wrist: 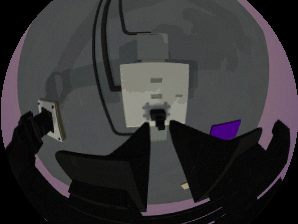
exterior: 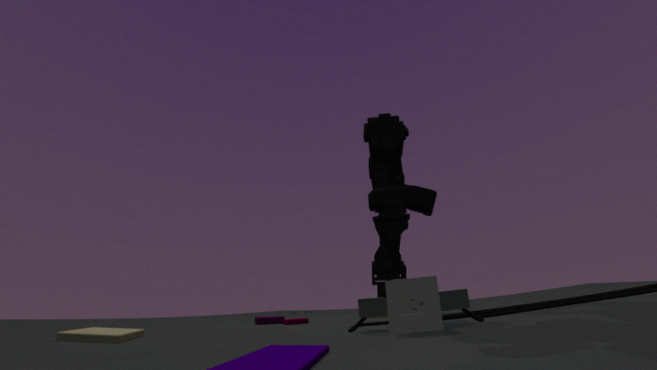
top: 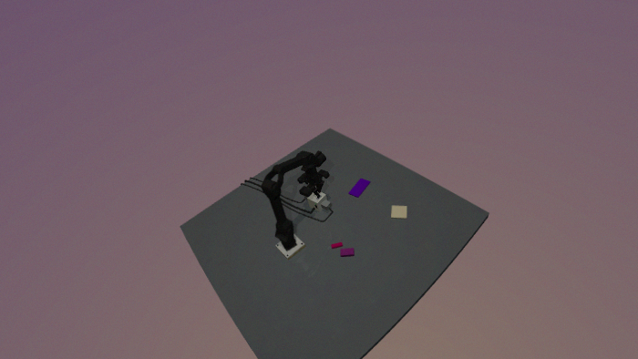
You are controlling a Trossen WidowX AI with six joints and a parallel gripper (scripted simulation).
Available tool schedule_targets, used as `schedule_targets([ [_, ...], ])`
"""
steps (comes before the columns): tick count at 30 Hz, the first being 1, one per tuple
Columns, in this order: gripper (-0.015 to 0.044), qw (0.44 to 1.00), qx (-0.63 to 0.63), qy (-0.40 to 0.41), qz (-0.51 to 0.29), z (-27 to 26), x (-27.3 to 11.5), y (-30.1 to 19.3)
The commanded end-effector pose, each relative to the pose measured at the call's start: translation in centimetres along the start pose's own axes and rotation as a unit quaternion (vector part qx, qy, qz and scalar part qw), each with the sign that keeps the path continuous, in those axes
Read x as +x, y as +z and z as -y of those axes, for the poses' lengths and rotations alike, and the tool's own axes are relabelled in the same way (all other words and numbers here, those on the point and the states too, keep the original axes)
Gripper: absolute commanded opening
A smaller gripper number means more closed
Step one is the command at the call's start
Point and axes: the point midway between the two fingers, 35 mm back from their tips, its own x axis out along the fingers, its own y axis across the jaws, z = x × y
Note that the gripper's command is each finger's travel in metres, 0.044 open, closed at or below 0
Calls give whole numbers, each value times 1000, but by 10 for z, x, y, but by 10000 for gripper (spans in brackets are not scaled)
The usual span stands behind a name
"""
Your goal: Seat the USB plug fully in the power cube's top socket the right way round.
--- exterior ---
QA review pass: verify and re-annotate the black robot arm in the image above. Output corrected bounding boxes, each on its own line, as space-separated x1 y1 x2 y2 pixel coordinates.
363 114 436 299

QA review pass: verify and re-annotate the flat olive-tan slab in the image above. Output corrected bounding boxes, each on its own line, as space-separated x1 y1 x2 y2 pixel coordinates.
56 327 145 344

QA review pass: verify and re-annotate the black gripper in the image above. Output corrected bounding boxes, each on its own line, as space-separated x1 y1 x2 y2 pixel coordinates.
368 169 412 264

